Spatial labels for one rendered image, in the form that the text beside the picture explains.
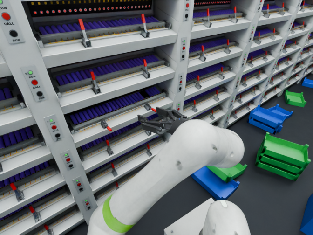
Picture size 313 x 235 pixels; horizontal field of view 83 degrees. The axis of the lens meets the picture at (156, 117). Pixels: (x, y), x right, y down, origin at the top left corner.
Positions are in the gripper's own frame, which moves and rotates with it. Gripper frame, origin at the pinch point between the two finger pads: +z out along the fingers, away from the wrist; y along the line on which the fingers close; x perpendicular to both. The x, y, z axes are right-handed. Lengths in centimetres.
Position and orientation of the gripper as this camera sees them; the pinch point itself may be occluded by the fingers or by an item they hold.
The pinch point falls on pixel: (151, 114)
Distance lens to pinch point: 75.6
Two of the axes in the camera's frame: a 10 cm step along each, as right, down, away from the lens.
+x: -1.3, -8.9, -4.4
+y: 7.9, -3.6, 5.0
